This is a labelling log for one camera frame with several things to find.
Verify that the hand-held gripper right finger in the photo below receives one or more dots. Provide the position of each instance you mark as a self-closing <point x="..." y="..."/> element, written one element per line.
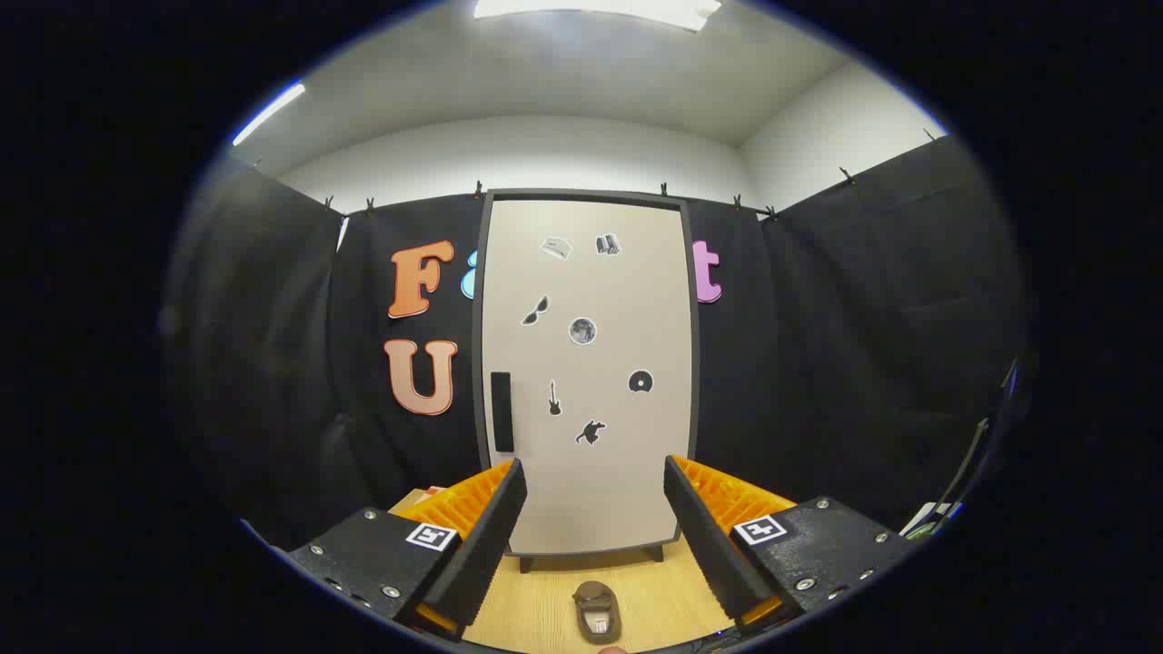
<point x="709" y="545"/>

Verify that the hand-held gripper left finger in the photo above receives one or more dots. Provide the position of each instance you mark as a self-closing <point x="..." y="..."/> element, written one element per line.
<point x="486" y="536"/>

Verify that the brown fuzzy slipper shoe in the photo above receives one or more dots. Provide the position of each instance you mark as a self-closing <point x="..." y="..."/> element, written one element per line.
<point x="597" y="601"/>

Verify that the dark grey shoe cabinet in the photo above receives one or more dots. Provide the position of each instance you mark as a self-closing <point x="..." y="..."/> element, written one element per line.
<point x="475" y="318"/>

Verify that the beige book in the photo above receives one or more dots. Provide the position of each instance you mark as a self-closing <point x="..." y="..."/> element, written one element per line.
<point x="413" y="501"/>

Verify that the black backdrop cloth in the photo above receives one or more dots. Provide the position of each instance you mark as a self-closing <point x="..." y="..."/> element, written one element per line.
<point x="818" y="363"/>

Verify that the white green-printed sheet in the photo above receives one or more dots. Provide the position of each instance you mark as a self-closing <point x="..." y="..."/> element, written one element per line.
<point x="927" y="522"/>

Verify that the thin black pole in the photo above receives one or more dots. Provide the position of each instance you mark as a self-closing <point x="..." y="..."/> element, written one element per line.
<point x="970" y="459"/>

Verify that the row of black cloth clips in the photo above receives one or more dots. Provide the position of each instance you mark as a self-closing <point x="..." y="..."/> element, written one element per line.
<point x="478" y="189"/>

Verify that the ceiling light strip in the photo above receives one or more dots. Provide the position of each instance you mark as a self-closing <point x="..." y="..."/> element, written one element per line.
<point x="268" y="113"/>

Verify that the ceiling light panel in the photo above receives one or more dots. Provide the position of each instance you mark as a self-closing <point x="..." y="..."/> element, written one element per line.
<point x="591" y="9"/>

